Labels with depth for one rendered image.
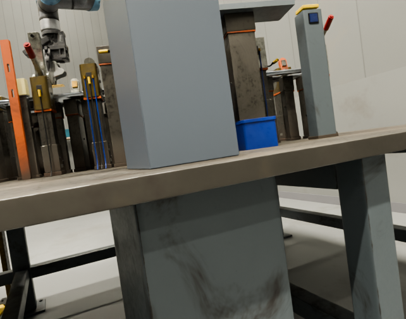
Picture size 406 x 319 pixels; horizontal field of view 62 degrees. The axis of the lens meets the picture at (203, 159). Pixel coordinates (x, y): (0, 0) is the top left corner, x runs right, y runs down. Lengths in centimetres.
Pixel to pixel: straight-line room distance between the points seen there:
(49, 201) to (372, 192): 66
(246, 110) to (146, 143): 56
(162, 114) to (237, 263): 32
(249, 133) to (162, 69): 42
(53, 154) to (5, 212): 83
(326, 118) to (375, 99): 183
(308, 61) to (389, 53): 180
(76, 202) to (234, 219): 31
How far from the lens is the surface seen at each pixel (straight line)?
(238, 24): 119
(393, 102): 296
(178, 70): 69
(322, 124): 123
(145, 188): 50
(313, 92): 123
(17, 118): 137
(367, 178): 83
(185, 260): 63
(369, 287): 90
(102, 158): 123
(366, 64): 313
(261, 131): 102
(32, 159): 137
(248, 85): 115
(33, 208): 48
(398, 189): 304
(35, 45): 139
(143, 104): 65
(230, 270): 68
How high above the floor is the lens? 73
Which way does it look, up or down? 2 degrees down
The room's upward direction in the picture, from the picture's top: 8 degrees counter-clockwise
